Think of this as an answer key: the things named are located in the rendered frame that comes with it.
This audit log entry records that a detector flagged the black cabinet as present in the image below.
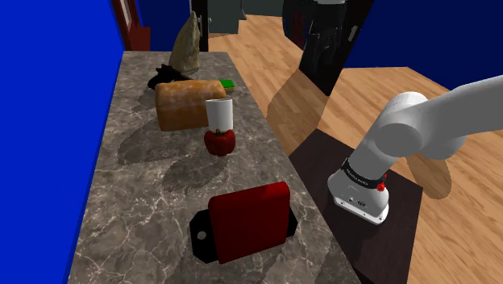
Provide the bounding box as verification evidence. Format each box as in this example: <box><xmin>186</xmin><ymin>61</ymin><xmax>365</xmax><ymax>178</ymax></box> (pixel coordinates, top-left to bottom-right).
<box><xmin>281</xmin><ymin>0</ymin><xmax>375</xmax><ymax>98</ymax></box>

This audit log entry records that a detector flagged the black pan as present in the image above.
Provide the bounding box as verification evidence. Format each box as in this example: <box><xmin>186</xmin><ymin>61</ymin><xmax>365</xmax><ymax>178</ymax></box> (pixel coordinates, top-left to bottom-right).
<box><xmin>147</xmin><ymin>65</ymin><xmax>193</xmax><ymax>90</ymax></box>

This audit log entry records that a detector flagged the dark robot stand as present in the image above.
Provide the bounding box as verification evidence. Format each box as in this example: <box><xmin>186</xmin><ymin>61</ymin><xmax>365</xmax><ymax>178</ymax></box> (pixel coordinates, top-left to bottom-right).
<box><xmin>289</xmin><ymin>128</ymin><xmax>424</xmax><ymax>284</ymax></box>

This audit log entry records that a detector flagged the orange bread loaf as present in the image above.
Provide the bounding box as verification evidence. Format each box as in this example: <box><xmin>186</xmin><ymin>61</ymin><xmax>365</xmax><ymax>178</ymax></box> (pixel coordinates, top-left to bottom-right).
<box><xmin>154</xmin><ymin>79</ymin><xmax>227</xmax><ymax>132</ymax></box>

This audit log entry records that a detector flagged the white cup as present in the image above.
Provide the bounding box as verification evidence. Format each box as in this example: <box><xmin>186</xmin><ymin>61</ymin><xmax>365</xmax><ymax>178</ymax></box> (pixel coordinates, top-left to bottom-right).
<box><xmin>205</xmin><ymin>98</ymin><xmax>234</xmax><ymax>132</ymax></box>

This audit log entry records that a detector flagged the red bell pepper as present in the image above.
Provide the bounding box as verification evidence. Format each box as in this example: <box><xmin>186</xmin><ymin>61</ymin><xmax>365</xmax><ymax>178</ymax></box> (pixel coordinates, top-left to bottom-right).
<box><xmin>203</xmin><ymin>128</ymin><xmax>237</xmax><ymax>157</ymax></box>

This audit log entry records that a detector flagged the red block on black board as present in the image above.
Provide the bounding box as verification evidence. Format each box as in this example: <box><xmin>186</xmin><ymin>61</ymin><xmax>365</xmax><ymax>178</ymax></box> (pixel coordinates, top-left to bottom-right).
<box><xmin>189</xmin><ymin>181</ymin><xmax>299</xmax><ymax>265</ymax></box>

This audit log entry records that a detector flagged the red door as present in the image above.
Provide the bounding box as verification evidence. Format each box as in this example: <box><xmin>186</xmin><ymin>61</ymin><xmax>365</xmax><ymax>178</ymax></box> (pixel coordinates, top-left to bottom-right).
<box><xmin>110</xmin><ymin>0</ymin><xmax>152</xmax><ymax>52</ymax></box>

